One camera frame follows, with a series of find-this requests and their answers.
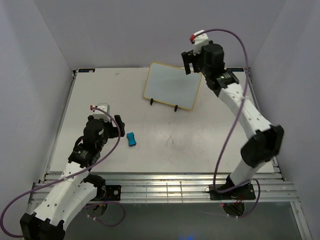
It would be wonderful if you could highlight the blue whiteboard eraser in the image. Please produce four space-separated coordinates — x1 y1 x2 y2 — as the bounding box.
126 132 137 147

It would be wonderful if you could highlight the yellow framed whiteboard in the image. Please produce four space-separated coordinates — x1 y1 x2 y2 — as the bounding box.
143 62 203 111

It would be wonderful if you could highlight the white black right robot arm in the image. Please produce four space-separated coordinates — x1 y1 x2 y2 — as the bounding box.
181 41 284 199

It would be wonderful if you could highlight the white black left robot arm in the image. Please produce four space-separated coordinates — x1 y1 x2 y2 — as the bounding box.
20 114 125 240

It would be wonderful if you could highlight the black metal whiteboard stand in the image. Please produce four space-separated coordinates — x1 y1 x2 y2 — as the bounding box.
149 98 179 112

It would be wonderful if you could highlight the blue right table label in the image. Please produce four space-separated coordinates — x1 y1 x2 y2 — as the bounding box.
228 68 244 72

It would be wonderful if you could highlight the blue table label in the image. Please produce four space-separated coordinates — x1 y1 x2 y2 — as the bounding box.
78 68 96 73
228 68 244 72

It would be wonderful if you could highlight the blue left table label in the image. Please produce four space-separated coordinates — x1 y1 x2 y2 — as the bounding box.
78 68 96 73

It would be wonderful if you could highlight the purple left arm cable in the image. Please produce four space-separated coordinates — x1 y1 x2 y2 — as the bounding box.
0 107 126 238

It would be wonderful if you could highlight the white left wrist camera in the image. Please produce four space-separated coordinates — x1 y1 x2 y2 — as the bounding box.
90 103 111 123

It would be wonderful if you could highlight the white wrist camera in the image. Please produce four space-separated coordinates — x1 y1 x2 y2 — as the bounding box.
190 30 210 55
90 103 111 123

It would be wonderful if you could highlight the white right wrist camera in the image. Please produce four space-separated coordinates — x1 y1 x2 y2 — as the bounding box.
190 30 210 55

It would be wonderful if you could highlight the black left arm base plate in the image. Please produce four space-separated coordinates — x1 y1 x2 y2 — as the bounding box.
93 185 122 201

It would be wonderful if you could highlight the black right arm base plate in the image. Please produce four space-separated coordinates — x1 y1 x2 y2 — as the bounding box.
204 183 256 201

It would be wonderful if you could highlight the aluminium frame rail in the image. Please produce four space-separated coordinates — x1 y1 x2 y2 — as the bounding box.
102 173 300 204

